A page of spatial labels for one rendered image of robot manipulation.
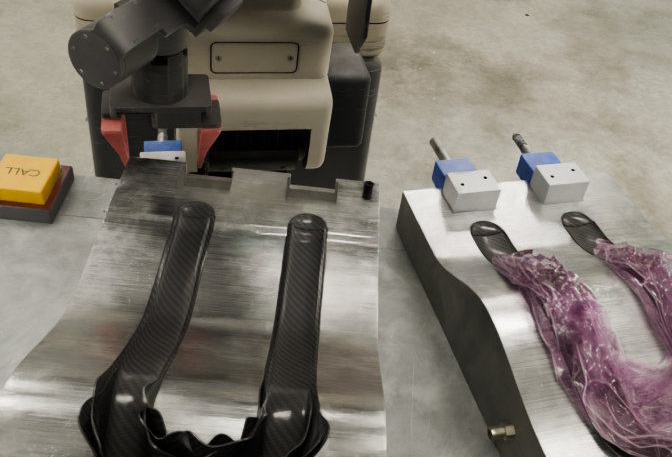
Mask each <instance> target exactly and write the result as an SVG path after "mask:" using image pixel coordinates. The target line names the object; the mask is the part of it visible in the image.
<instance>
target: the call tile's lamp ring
mask: <svg viewBox="0 0 672 457"><path fill-rule="evenodd" d="M71 167H72V166H67V165H60V169H63V171H62V173H61V175H60V177H59V179H58V181H57V183H56V185H55V186H54V188H53V190H52V192H51V194H50V196H49V198H48V200H47V202H46V203H45V205H41V204H31V203H22V202H12V201H3V200H0V205H2V206H12V207H21V208H31V209H40V210H50V208H51V206H52V204H53V202H54V200H55V198H56V196H57V194H58V192H59V190H60V188H61V187H62V185H63V183H64V181H65V179H66V177H67V175H68V173H69V171H70V169H71Z"/></svg>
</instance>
